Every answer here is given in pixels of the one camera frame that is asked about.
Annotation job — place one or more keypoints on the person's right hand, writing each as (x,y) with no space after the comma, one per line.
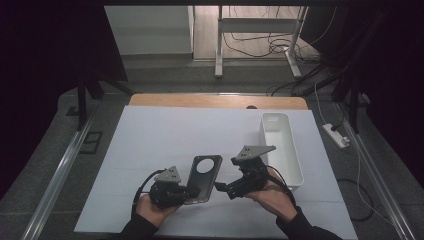
(275,198)

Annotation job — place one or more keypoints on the black metal stand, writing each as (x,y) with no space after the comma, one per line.
(81,106)
(354,106)

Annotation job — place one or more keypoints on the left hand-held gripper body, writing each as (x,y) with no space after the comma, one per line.
(168,191)

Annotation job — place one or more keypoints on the black floor frame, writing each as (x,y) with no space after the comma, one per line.
(90,133)

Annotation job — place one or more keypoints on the grey phone case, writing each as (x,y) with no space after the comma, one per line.
(213,180)

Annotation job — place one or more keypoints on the white desk frame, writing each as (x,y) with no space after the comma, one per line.
(256,25)

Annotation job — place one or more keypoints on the white cabinet panel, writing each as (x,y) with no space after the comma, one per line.
(150,30)

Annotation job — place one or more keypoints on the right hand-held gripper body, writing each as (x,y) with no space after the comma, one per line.
(251,176)

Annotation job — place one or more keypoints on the black curtain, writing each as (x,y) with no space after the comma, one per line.
(36,66)
(396,83)

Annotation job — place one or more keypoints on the white table sheet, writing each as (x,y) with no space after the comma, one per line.
(156,140)

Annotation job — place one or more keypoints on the white plastic storage bin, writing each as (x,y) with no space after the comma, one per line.
(290,166)

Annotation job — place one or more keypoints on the metal floor rail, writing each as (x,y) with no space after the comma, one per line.
(375,173)
(60,181)

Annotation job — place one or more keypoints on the white power strip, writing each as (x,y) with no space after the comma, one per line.
(335,135)

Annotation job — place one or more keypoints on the person's left hand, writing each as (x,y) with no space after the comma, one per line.
(153,211)

